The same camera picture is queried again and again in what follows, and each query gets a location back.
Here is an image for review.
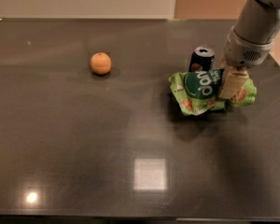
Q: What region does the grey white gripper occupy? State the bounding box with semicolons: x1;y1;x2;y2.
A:
218;27;273;100

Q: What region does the green rice chip bag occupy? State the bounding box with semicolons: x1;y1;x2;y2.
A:
169;69;257;116

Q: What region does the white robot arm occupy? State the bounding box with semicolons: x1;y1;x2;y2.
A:
219;0;280;99

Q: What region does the blue pepsi can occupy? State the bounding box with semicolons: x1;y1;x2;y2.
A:
189;46;215;72

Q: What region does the orange fruit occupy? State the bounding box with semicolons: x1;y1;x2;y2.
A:
90;52;112;76

